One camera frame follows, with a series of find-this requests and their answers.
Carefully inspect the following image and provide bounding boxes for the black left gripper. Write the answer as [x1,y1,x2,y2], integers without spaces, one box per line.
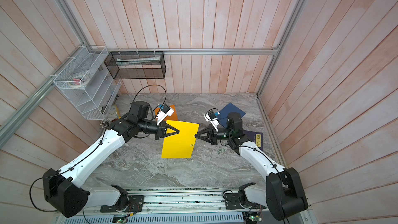
[138,119,180,141]

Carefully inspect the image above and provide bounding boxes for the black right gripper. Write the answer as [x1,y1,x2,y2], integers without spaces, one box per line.
[196,126,235,147]

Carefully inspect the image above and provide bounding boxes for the yellow paper document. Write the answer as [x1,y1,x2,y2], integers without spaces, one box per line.
[161,120,200,159]

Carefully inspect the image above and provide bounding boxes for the blue paper document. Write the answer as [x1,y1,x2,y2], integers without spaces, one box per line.
[218,103,246,128]

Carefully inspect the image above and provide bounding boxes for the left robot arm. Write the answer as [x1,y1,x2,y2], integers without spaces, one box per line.
[42,101,179,218]

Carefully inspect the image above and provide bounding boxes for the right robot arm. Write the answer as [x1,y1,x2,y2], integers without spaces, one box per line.
[195,110,308,221]

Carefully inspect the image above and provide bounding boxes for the orange paper document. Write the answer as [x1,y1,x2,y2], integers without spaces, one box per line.
[154,105,178,121]

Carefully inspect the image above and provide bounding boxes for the dark navy book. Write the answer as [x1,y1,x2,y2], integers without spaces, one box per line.
[244,130,264,150]

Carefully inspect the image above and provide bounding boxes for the paper in black basket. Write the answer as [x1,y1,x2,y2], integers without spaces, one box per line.
[116,57,160,66]

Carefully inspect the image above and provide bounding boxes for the tape roll in shelf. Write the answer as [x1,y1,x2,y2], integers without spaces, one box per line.
[68,74,89,88]

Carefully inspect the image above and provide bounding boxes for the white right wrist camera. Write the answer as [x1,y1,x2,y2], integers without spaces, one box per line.
[204,108,219,132]

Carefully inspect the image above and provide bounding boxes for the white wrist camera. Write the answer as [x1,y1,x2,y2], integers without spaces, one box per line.
[156,104,174,125]
[204,108,219,132]

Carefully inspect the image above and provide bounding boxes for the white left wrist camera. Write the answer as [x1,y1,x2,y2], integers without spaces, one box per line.
[156,104,174,125]

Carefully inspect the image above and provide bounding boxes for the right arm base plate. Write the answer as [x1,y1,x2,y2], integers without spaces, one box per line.
[222,190,267,210]

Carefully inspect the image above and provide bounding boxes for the black wire mesh basket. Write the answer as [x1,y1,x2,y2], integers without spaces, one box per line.
[104,51,166,79]

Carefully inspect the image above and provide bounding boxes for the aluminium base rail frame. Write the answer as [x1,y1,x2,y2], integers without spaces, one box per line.
[54,186,313,224]

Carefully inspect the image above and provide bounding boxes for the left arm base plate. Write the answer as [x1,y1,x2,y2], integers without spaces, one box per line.
[100,195,144,214]

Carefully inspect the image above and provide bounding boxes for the white wire mesh shelf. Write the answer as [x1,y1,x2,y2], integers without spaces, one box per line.
[53,46,121,120]

